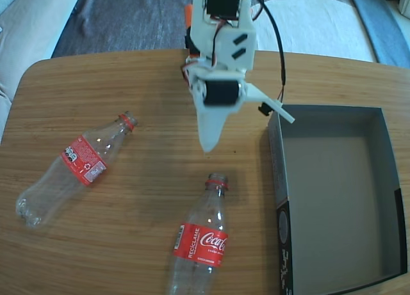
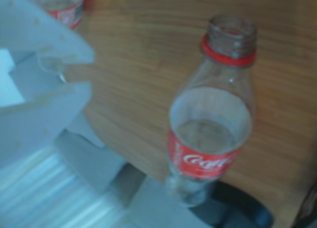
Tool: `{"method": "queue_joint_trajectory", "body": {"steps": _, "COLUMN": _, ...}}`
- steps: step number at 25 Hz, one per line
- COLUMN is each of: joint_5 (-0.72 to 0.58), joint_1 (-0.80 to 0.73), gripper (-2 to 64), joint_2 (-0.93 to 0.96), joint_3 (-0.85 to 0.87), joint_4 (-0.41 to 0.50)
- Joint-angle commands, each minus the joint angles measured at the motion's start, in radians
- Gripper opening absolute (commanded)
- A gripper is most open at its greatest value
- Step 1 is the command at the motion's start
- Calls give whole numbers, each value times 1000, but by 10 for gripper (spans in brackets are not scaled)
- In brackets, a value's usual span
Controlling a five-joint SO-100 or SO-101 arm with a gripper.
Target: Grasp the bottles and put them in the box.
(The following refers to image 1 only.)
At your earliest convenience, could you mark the blue fabric strip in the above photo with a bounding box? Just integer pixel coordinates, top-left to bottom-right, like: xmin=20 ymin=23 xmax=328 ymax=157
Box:
xmin=347 ymin=0 xmax=410 ymax=68

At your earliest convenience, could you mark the orange and black clamp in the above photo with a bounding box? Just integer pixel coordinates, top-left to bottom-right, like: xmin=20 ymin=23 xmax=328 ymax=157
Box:
xmin=184 ymin=4 xmax=197 ymax=58

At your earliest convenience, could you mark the white sofa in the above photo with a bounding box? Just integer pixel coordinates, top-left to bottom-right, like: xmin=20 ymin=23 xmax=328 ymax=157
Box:
xmin=0 ymin=0 xmax=83 ymax=142

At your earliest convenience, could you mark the dark grey rug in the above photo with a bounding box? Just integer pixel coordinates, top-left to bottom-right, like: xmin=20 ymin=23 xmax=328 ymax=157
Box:
xmin=50 ymin=0 xmax=356 ymax=60

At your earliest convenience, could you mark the white cloth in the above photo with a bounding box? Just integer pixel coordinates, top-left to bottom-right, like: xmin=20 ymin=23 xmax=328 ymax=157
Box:
xmin=251 ymin=0 xmax=378 ymax=64

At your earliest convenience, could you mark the flat white camera mount plate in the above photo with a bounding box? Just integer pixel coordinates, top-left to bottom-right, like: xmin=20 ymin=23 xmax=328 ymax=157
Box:
xmin=245 ymin=83 xmax=295 ymax=124

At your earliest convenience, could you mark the grey cardboard box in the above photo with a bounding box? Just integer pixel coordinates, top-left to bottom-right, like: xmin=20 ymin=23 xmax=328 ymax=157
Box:
xmin=267 ymin=104 xmax=408 ymax=295

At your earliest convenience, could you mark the white upholstered furniture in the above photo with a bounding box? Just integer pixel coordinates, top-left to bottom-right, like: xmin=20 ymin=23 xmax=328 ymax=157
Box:
xmin=375 ymin=0 xmax=410 ymax=19

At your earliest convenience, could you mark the clear bottle with red label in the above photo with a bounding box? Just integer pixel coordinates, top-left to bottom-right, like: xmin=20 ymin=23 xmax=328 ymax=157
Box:
xmin=15 ymin=111 xmax=140 ymax=229
xmin=167 ymin=172 xmax=231 ymax=295

